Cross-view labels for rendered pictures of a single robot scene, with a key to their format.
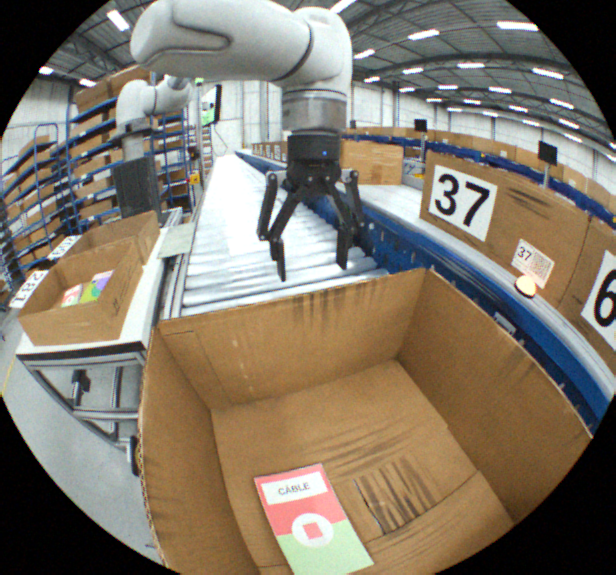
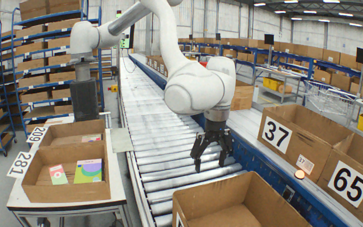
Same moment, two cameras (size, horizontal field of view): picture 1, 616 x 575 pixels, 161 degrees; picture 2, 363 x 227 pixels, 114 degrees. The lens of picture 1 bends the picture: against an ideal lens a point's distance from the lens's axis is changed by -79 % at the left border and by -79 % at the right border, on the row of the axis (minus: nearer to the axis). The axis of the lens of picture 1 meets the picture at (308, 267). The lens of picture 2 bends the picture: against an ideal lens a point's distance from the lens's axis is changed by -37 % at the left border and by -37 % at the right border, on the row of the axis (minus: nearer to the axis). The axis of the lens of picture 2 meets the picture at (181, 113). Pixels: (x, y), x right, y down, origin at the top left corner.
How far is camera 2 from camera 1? 0.39 m
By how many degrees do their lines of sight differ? 9
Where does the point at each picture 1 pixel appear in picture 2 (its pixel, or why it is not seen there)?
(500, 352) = (275, 198)
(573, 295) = (323, 178)
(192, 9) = (197, 104)
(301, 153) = (212, 129)
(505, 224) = (294, 147)
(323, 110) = (222, 114)
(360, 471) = not seen: outside the picture
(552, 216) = (314, 146)
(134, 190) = (85, 102)
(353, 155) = not seen: hidden behind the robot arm
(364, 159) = not seen: hidden behind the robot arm
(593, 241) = (333, 156)
